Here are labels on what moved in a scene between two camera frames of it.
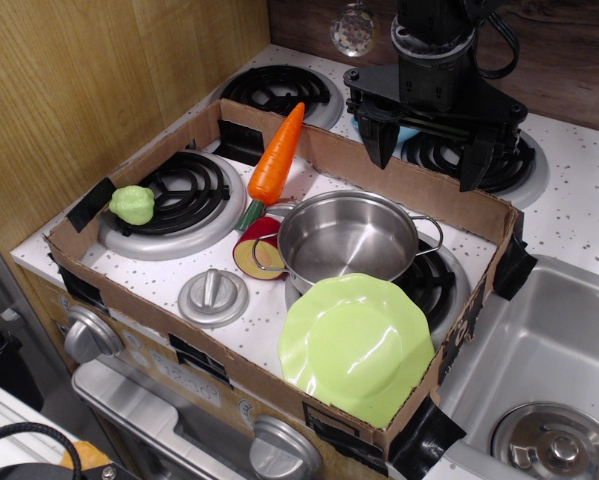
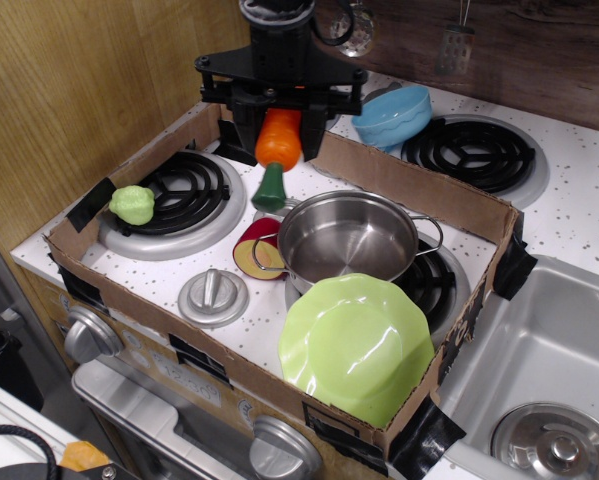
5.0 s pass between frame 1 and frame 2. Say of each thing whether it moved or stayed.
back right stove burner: stayed
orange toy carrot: moved
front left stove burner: stayed
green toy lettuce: stayed
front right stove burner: stayed
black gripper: moved
